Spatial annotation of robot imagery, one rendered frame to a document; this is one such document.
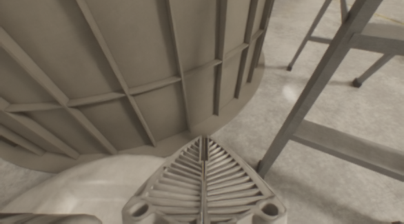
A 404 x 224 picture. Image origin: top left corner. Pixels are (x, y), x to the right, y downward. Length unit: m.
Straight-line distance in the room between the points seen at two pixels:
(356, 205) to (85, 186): 0.96
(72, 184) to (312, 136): 0.69
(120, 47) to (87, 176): 0.35
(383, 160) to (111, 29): 0.84
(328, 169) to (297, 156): 0.13
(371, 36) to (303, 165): 0.62
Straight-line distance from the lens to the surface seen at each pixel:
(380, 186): 1.08
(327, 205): 0.91
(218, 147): 0.16
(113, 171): 0.48
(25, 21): 0.55
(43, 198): 0.54
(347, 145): 0.67
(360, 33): 0.49
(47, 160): 1.12
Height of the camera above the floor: 0.76
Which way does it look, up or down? 46 degrees down
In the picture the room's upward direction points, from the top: 3 degrees counter-clockwise
